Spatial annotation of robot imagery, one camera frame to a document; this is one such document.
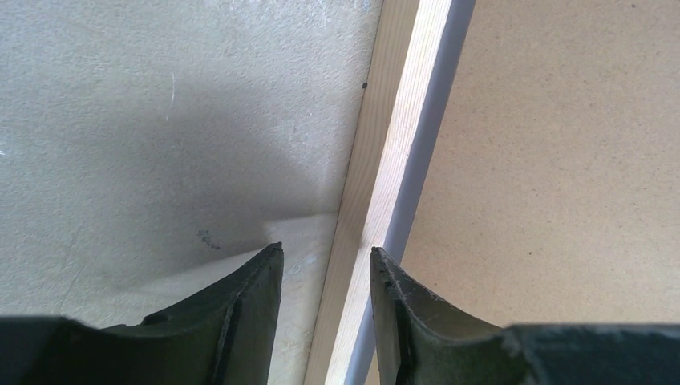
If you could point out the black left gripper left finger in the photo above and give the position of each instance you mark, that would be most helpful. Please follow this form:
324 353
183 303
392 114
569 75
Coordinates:
222 334

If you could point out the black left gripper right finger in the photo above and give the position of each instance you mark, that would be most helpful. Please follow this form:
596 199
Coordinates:
423 339

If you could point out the brown backing board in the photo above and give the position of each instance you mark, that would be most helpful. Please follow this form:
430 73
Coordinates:
553 192

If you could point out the light wooden picture frame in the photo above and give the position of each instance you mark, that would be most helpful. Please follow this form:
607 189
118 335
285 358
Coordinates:
403 60

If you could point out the building photo print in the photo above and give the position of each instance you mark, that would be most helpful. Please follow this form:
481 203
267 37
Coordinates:
425 159

